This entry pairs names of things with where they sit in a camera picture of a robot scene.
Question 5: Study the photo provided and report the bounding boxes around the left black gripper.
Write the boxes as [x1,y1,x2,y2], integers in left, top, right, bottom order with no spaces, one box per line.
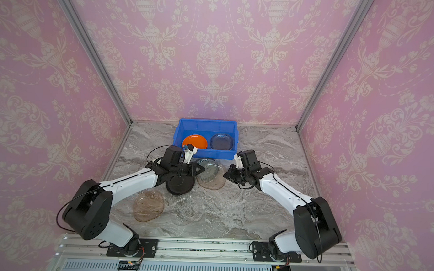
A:
[170,161,207,178]

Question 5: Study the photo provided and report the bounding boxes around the brown clear plate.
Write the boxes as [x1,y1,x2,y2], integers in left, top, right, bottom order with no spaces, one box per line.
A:
[196,161,226,190]
[133,191,165,223]

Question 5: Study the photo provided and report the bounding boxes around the orange plastic plate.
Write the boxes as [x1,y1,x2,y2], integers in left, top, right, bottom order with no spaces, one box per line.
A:
[182,134,208,149]

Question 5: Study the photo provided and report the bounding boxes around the grey clear plate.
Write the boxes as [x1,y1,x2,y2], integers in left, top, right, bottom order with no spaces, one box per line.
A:
[210,133,234,151]

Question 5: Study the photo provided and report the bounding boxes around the clear glass plate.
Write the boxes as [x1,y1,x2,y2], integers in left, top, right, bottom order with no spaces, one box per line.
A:
[172,197,203,226]

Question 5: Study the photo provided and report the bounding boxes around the blue floral patterned plate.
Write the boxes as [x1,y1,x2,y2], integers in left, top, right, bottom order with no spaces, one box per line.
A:
[197,158,221,173]

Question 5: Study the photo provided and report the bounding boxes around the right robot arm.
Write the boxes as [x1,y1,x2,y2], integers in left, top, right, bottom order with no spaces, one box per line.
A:
[224,150,342,262]

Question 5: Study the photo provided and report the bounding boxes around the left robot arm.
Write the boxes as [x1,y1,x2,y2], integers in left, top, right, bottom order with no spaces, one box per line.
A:
[62,144,205,257]

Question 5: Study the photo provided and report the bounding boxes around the blue plastic bin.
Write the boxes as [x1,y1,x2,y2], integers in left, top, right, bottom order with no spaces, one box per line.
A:
[172,118,239,160]

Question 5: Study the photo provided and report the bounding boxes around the black round plate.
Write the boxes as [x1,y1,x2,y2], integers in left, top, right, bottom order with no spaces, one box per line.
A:
[166,176,195,196]

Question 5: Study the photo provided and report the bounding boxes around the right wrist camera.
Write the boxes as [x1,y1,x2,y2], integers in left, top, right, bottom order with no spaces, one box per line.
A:
[234,154,244,169]

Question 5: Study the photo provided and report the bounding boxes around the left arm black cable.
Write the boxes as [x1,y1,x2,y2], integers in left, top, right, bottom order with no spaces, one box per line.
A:
[145,144,171,165]

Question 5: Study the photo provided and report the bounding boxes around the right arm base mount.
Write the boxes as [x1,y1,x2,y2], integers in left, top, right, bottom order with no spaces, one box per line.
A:
[248,241,302,264]

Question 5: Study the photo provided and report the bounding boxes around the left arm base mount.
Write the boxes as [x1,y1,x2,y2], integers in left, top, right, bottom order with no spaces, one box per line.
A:
[106,238,159,259]

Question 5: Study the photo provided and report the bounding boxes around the aluminium frame rail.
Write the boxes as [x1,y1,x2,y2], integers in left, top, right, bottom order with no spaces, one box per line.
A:
[46,234,358,271]

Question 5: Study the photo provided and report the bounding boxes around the left corner aluminium post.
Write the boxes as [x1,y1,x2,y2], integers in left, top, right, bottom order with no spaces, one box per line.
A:
[57,0,133,127]

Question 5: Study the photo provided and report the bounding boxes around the corner aluminium post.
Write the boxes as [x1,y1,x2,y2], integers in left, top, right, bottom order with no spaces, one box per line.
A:
[296,0,375,132]
[57,0,133,127]

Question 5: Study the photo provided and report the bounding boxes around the right corner aluminium post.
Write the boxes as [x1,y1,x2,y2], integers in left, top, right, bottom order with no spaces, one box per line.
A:
[296,0,375,132]

